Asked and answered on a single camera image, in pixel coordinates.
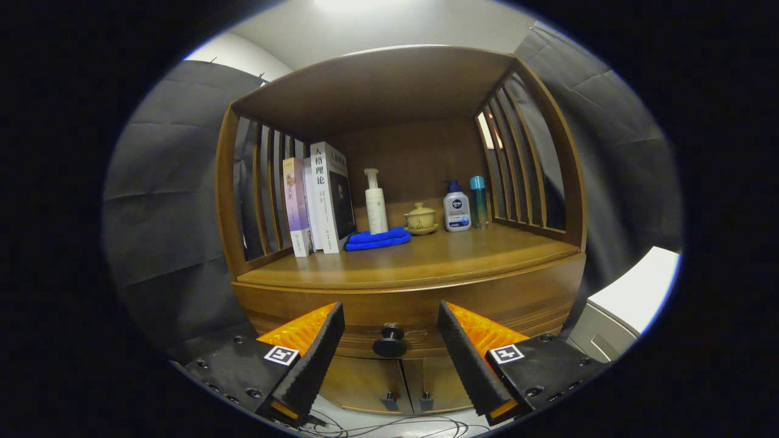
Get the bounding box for tall white pump bottle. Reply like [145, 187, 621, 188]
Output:
[364, 169, 389, 235]

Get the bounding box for yellow lidded teacup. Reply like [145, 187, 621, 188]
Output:
[403, 203, 439, 236]

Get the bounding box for white and blue pump bottle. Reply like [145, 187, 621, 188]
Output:
[443, 180, 472, 232]

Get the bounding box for purple book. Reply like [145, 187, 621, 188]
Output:
[282, 157, 312, 258]

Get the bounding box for brown wooden cabinet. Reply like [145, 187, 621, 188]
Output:
[214, 44, 588, 415]

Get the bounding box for thick white and black book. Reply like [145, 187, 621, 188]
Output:
[310, 141, 357, 254]

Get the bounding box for teal bottle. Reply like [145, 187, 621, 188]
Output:
[469, 176, 489, 229]

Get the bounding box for white appliance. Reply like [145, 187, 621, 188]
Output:
[566, 246, 681, 364]

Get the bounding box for thin white book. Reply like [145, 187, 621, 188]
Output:
[303, 159, 323, 251]

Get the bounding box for brown wooden countertop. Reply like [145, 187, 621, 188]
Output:
[234, 222, 582, 293]

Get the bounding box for brown wooden drawer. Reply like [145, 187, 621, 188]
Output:
[231, 252, 588, 360]

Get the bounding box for wooden cabinet door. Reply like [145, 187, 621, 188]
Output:
[402, 356, 481, 414]
[320, 355, 414, 415]

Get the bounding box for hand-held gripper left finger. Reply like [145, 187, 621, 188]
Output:
[183, 301, 346, 426]

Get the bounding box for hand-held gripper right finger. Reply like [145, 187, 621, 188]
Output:
[437, 300, 609, 426]

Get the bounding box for blue folded cloth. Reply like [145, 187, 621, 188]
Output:
[345, 227, 412, 251]

